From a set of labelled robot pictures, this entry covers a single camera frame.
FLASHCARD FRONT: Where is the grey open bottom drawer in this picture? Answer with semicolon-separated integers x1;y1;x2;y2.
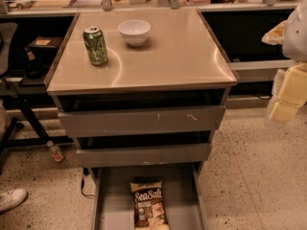
90;164;207;230

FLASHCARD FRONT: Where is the green soda can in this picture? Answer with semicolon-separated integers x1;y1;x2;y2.
83;25;107;65

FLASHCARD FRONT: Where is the grey top drawer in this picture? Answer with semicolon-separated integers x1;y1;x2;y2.
59;105;225;137

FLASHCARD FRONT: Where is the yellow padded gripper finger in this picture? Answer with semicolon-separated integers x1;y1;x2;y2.
265;63;307;128
261;20;286;45

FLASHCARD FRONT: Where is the grey drawer cabinet with counter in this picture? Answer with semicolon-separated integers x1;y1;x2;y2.
43;7;240;177

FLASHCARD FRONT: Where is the grey metal shelf rail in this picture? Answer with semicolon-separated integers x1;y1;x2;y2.
229;59;295;83

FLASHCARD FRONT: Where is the white ceramic bowl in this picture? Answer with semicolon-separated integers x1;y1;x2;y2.
118;20;152;46

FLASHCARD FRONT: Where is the small plastic bottle on floor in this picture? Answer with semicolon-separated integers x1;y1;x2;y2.
47;141;64;162

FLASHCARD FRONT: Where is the white sneaker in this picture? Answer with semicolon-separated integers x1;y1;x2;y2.
0;189;28;212

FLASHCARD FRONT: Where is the grey middle drawer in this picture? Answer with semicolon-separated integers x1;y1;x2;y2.
77;143;212;168

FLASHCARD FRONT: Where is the brown sea salt chip bag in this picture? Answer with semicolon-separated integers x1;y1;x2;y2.
130;177;170;230

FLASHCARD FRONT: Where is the black box with label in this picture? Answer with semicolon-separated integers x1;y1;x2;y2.
27;36;62;61

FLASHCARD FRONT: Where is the black cable on floor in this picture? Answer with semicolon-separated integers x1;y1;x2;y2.
80;168;96;199

